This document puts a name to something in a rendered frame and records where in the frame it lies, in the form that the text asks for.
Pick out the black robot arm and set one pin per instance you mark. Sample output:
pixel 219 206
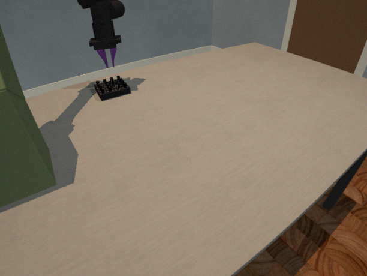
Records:
pixel 100 11

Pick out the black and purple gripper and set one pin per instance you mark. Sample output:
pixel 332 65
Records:
pixel 105 40

